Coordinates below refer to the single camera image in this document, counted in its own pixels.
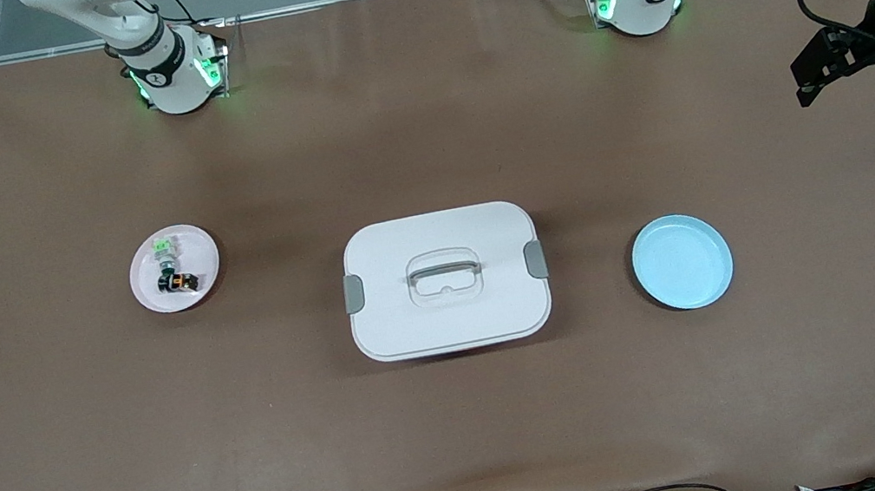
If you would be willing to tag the white plastic storage box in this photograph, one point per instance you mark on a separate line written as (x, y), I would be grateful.
(450, 322)

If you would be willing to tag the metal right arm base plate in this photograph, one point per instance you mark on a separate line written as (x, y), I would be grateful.
(225, 73)

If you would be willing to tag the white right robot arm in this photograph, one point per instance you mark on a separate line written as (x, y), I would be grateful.
(169, 73)

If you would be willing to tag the green and grey switch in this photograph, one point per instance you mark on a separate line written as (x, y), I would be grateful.
(164, 252)

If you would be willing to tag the light blue round plate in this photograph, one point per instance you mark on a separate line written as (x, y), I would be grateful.
(682, 264)

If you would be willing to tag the orange and black switch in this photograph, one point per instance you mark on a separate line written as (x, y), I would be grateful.
(182, 281)

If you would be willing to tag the grey box latch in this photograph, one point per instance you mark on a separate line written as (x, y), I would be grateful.
(535, 259)
(354, 294)

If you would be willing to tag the pink round plate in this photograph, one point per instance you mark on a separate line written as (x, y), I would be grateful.
(197, 248)

